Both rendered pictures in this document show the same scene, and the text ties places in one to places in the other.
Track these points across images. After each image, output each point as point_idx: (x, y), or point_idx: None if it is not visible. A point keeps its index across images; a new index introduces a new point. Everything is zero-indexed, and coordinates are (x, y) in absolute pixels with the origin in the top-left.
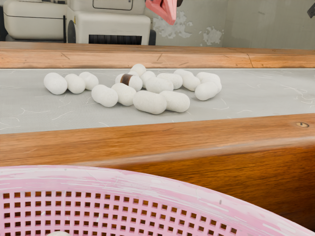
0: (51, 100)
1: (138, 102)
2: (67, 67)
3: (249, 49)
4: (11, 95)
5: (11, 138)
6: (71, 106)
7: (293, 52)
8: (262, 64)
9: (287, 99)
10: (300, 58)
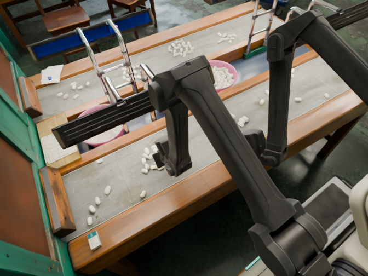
0: (242, 115)
1: None
2: None
3: (197, 191)
4: (251, 115)
5: (230, 92)
6: (237, 114)
7: (173, 197)
8: (192, 175)
9: (191, 134)
10: (173, 187)
